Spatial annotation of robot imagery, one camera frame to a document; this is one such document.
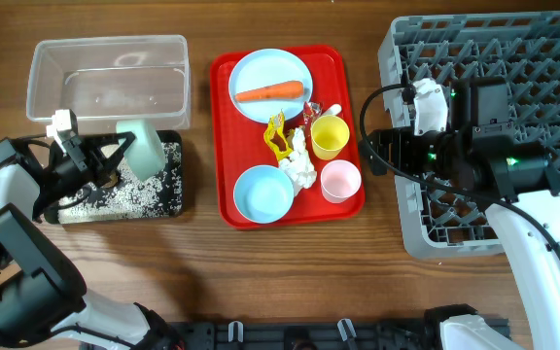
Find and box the green bowl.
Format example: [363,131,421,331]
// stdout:
[116,120,166,182]

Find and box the red snack wrapper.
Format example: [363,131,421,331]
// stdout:
[302,102,322,138]

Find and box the white tissue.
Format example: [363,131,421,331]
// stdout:
[279,127,317,196]

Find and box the orange carrot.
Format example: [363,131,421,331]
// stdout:
[234,81,305,102]

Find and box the yellow snack wrapper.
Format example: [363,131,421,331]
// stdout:
[263,112,293,161]

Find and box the blue bowl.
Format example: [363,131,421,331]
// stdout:
[233,164,294,224]

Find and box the brown food lump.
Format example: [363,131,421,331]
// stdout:
[101,172,119,189]

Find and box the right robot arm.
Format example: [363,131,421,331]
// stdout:
[360,77,560,349]

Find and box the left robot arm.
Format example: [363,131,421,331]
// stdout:
[0,131,185,349]

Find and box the black waste tray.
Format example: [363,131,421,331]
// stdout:
[44,129,185,226]

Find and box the grey dishwasher rack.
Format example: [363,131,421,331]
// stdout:
[377,12,560,259]

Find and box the clear plastic bin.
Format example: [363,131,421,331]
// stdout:
[25,35,193,134]

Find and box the pink plastic cup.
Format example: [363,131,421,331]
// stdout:
[320,159,362,203]

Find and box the yellow plastic cup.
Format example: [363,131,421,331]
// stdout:
[310,115,350,160]

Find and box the white plastic spoon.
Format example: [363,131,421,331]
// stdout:
[323,104,342,116]

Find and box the light blue plate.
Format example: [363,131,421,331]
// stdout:
[228,49,314,123]

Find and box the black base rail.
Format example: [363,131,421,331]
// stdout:
[172,319,436,350]

